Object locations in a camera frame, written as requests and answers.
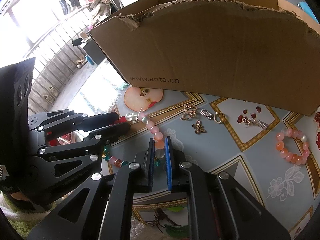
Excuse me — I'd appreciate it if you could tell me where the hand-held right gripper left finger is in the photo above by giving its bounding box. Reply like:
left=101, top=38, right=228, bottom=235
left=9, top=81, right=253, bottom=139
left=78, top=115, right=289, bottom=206
left=27, top=138, right=155, bottom=240

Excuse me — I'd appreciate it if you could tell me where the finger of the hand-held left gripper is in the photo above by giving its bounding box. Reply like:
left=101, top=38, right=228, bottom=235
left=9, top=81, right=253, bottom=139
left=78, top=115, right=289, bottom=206
left=28, top=109, right=120, bottom=133
left=37, top=124, right=132, bottom=198

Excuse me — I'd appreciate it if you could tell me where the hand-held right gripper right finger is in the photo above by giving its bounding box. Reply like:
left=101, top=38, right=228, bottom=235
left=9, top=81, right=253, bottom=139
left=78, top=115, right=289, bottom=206
left=164, top=136, right=292, bottom=240

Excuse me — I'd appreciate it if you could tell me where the multicoloured bead necklace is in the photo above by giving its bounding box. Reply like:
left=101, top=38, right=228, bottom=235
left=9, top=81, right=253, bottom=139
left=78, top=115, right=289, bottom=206
left=101, top=112, right=165, bottom=169

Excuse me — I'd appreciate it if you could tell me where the bronze butterfly charm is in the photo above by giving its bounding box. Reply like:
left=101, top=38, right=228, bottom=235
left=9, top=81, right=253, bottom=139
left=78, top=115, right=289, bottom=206
left=192, top=120, right=207, bottom=135

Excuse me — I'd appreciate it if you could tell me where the gold ring clasp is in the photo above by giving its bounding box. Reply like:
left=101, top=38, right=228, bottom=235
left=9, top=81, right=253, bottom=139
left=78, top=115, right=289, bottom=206
left=212, top=112, right=227, bottom=124

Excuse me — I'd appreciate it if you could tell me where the pink bead bracelet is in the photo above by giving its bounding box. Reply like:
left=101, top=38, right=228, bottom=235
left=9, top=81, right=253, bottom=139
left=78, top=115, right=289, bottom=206
left=276, top=129, right=310, bottom=165

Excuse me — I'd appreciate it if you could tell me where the brown cardboard box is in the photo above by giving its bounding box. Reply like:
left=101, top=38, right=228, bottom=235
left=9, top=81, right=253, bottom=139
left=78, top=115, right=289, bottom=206
left=88, top=0, right=320, bottom=117

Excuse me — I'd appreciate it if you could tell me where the dark grey cabinet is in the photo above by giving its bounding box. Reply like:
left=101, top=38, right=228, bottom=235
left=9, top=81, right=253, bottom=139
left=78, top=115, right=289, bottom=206
left=84, top=42, right=105, bottom=65

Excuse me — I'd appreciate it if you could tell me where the metal balcony railing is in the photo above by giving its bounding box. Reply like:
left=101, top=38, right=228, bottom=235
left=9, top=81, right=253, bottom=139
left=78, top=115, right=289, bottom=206
left=0, top=4, right=105, bottom=115

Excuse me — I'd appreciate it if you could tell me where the white green fluffy garment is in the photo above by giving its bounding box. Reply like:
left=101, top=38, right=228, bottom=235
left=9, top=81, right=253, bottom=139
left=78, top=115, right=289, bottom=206
left=0, top=187, right=50, bottom=240

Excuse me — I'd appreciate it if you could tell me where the beige knitted cloth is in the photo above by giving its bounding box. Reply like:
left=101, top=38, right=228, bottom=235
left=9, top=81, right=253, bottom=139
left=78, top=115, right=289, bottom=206
left=89, top=0, right=112, bottom=20

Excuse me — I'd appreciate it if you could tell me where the dark hanging jacket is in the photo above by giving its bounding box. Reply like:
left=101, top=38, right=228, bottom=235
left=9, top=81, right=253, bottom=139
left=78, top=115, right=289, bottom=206
left=59, top=0, right=80, bottom=15

